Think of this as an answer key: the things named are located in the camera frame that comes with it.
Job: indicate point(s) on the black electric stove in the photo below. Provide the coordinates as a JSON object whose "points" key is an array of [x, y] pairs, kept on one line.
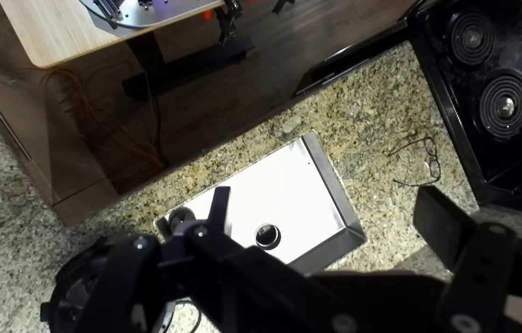
{"points": [[520, 167]]}

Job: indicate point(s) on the light wooden table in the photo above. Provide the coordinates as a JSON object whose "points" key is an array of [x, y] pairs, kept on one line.
{"points": [[57, 31]]}

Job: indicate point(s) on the black coil stove burner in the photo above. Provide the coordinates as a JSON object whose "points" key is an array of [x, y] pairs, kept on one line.
{"points": [[472, 38], [505, 105]]}

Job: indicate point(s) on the black round sink stopper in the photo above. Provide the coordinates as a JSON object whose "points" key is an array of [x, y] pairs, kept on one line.
{"points": [[179, 217]]}

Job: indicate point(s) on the black table base foot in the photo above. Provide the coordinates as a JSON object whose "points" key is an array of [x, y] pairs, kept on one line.
{"points": [[211, 58]]}

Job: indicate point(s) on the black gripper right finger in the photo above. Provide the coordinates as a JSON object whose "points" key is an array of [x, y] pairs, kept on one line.
{"points": [[483, 278]]}

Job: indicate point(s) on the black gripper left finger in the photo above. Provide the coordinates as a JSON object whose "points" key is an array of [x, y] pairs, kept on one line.
{"points": [[131, 278]]}

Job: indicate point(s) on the brown wooden base cabinet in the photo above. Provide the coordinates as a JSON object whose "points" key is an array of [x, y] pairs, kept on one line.
{"points": [[20, 136]]}

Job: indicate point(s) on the grey metal mounting plate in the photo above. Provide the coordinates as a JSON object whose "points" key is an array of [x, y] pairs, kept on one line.
{"points": [[131, 16]]}

